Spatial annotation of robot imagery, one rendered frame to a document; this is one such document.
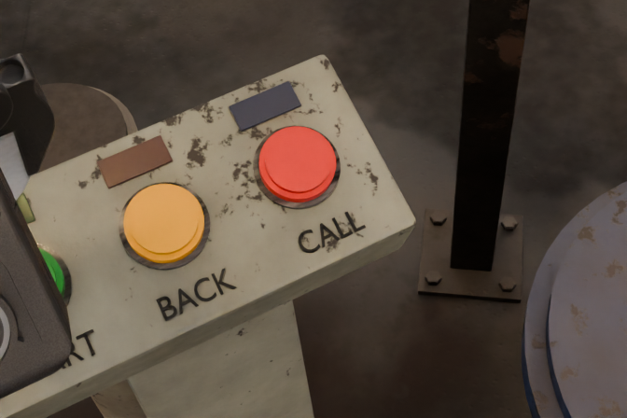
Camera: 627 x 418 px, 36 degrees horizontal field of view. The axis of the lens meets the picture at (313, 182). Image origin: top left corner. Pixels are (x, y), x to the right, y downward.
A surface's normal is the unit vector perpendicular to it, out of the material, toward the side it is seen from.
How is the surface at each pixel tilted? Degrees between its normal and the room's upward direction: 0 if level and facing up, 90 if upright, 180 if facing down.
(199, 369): 90
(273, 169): 20
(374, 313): 0
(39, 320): 48
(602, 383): 0
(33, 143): 110
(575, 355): 0
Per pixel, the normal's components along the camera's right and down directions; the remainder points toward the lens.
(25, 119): 0.47, 0.85
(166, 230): 0.08, -0.32
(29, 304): 0.28, 0.12
